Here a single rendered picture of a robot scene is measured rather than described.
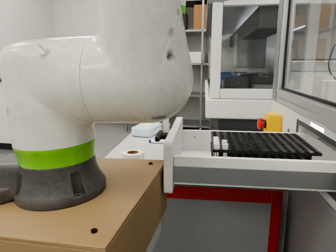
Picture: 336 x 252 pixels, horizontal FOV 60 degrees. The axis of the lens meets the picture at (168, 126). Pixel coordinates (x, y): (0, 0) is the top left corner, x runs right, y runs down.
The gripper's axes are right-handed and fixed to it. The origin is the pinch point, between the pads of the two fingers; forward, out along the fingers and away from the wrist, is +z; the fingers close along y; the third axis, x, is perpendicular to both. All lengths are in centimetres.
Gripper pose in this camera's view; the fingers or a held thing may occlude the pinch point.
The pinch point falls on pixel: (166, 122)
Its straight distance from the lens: 74.4
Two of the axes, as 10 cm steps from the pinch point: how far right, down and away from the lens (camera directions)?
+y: -9.9, -0.2, 1.2
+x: -1.2, 2.1, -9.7
